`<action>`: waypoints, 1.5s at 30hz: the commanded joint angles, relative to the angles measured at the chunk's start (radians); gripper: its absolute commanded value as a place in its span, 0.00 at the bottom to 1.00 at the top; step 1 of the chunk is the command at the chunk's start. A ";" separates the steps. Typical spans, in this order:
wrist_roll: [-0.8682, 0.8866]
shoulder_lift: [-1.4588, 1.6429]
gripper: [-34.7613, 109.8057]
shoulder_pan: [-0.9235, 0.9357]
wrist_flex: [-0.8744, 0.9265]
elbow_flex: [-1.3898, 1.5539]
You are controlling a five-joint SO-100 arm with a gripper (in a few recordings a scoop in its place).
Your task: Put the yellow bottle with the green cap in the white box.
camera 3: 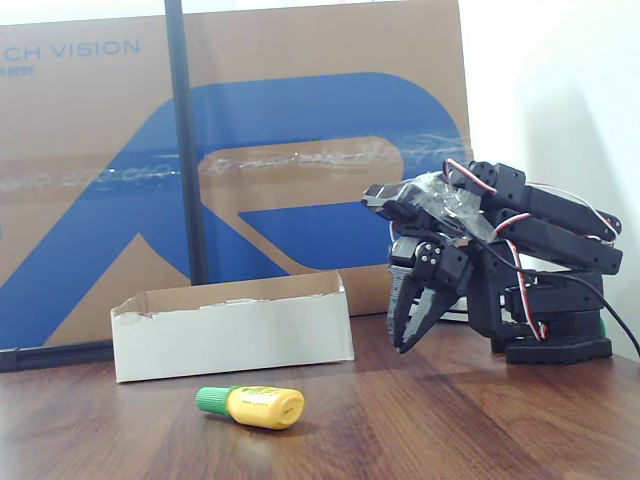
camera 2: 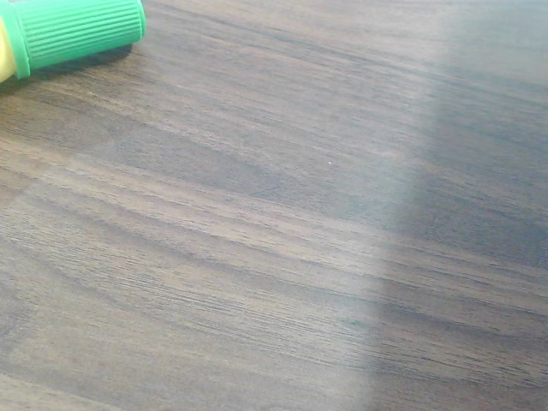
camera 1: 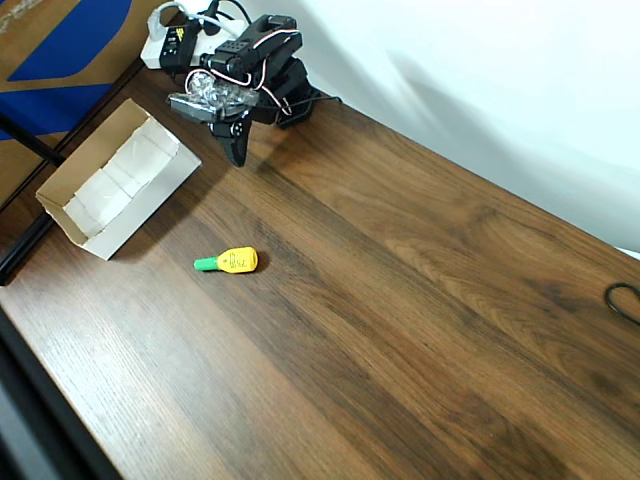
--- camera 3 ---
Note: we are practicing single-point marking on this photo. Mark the yellow bottle with green cap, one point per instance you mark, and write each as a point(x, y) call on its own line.
point(265, 407)

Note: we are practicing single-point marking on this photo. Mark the white power strip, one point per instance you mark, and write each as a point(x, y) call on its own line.
point(457, 309)

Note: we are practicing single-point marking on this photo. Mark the black metal base bar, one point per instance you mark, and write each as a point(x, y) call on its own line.
point(50, 357)

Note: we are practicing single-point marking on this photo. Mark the black metal pole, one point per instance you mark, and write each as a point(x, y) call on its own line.
point(185, 150)

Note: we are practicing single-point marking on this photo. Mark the black webcam wrapped in tape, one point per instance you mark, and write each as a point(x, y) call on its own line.
point(395, 197)

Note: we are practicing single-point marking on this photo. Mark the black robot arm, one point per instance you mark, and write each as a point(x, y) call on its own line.
point(550, 200)

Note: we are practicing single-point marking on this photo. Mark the green clamp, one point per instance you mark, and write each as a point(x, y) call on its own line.
point(603, 329)

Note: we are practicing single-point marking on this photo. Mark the large brown carton blue print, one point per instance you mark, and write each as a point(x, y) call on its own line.
point(325, 50)

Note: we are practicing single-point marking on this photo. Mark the white cardboard box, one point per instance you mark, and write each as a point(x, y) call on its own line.
point(225, 340)

